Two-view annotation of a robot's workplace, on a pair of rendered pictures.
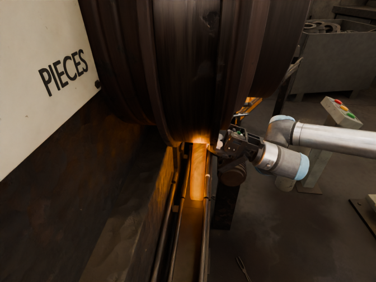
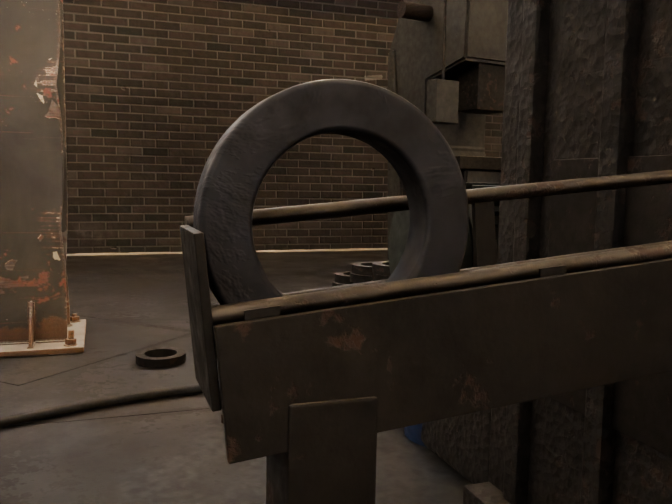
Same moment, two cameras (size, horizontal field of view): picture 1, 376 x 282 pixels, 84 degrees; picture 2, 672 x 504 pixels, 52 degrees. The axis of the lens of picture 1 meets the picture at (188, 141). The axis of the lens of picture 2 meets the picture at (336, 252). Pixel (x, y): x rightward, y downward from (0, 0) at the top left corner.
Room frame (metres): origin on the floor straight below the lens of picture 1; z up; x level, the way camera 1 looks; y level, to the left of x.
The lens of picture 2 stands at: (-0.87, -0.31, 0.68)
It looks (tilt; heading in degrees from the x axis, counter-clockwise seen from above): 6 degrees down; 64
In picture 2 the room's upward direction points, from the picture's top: 1 degrees clockwise
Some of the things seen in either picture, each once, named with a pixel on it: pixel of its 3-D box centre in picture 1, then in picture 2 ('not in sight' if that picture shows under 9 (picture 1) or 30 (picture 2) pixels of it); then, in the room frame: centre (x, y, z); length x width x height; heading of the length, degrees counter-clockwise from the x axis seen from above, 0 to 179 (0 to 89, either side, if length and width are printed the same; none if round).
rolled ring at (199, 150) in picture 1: (199, 164); not in sight; (0.41, -0.03, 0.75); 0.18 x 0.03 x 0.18; 174
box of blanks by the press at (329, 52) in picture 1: (316, 57); not in sight; (2.69, -1.60, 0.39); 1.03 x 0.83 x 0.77; 98
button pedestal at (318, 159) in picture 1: (322, 150); not in sight; (1.00, -0.84, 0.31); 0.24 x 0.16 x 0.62; 173
